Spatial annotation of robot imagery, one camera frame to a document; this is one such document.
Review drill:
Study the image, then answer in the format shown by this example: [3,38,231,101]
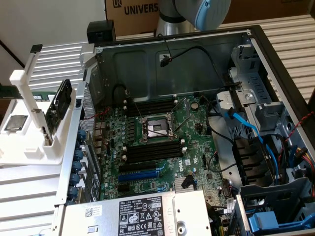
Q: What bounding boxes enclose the black RAM slot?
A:
[125,148,186,159]
[125,143,185,154]
[126,152,188,163]
[126,107,178,117]
[124,139,184,150]
[125,95,177,105]
[126,103,177,113]
[125,99,177,109]

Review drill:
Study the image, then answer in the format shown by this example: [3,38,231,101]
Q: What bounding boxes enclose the CPU socket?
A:
[140,113,180,145]

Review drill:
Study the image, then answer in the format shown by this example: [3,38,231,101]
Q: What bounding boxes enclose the metal locking lever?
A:
[147,130,178,139]
[126,91,145,121]

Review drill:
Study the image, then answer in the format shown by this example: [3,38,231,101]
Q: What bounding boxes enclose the open black PC case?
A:
[53,24,315,236]

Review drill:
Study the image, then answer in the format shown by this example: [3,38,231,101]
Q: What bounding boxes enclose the green motherboard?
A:
[94,95,238,214]

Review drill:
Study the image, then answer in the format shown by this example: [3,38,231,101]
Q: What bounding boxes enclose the long black expansion slot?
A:
[119,161,158,173]

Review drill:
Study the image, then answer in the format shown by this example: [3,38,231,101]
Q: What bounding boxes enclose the blue expansion slot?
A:
[117,169,158,182]

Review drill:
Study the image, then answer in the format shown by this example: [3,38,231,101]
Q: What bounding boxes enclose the silver finned heatsink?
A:
[175,177,197,190]

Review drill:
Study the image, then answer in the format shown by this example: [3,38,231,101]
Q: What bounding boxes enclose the graphics card with black cooler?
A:
[31,79,72,147]

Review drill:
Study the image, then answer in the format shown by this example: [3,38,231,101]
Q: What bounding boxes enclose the cardboard box with black print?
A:
[104,0,160,34]

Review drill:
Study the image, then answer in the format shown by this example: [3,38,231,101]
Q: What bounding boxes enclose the black box device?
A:
[87,20,116,44]

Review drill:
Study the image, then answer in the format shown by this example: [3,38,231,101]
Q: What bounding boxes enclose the grey metal disk bay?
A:
[228,44,287,135]

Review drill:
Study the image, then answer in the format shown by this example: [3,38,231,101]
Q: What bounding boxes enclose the white parts rack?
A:
[0,44,80,167]

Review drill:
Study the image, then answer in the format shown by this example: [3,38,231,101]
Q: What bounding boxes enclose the silver power supply with label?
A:
[57,190,213,236]

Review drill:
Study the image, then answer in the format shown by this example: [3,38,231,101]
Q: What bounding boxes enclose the silver CPU chip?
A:
[5,114,28,131]

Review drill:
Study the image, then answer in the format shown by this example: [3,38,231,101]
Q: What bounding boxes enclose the blue plastic disk bay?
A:
[236,177,315,236]

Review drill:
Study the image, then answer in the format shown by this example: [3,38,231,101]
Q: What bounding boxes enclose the plain brown cardboard box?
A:
[222,0,315,24]

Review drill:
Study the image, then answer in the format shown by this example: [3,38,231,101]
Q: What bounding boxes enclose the short black wire loop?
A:
[112,83,131,104]

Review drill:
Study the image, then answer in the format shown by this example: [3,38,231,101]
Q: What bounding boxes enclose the long black wire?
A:
[200,95,238,173]

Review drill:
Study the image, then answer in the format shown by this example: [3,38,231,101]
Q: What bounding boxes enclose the black wire with plug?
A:
[157,33,241,89]

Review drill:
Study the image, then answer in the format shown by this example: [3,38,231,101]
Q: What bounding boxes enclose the red black twisted wire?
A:
[285,115,315,142]
[81,108,111,121]

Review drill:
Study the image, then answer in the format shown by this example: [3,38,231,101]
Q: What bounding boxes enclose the black angled wire plug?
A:
[182,174,195,189]

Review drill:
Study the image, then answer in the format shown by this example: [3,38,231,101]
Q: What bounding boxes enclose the blue wire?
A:
[225,107,283,184]

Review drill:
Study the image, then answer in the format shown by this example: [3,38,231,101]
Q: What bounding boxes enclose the black plastic air duct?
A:
[232,136,290,187]

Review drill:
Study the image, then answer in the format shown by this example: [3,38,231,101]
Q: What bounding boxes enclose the coloured power wire bundle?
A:
[294,146,315,184]

